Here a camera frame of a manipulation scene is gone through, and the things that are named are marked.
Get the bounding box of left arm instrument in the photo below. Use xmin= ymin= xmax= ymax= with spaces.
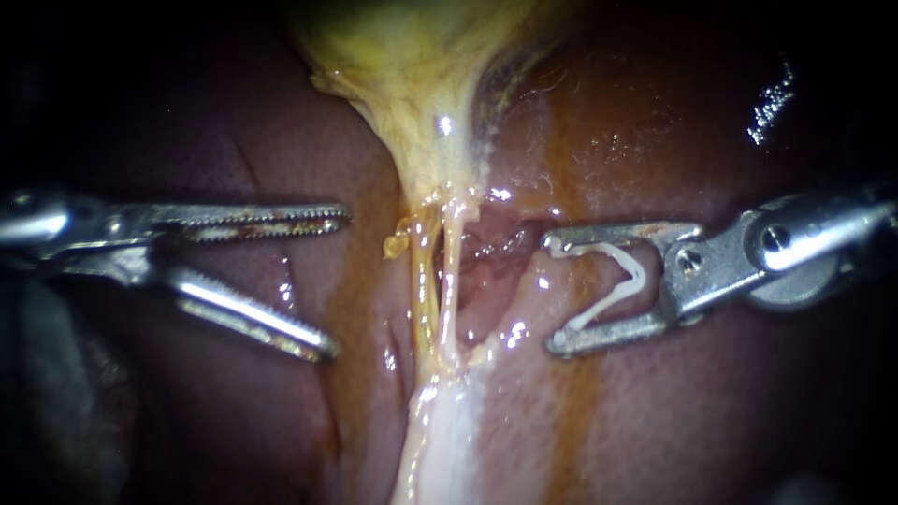
xmin=0 ymin=187 xmax=169 ymax=287

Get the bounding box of right arm instrument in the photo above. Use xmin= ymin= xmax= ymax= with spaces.
xmin=659 ymin=183 xmax=898 ymax=331

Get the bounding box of right arm instrument jaw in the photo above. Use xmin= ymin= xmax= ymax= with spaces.
xmin=543 ymin=308 xmax=678 ymax=360
xmin=541 ymin=221 xmax=706 ymax=255

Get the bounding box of left arm instrument jaw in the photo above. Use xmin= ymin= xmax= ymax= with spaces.
xmin=151 ymin=263 xmax=343 ymax=364
xmin=143 ymin=201 xmax=354 ymax=245

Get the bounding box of white clip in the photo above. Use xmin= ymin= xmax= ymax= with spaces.
xmin=543 ymin=235 xmax=648 ymax=335

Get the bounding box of gallbladder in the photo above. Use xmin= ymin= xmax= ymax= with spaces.
xmin=283 ymin=0 xmax=584 ymax=211

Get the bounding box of dark red liver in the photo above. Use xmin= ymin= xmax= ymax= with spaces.
xmin=41 ymin=13 xmax=843 ymax=505

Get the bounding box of pale fatty tissue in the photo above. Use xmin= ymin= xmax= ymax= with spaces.
xmin=389 ymin=350 xmax=492 ymax=505

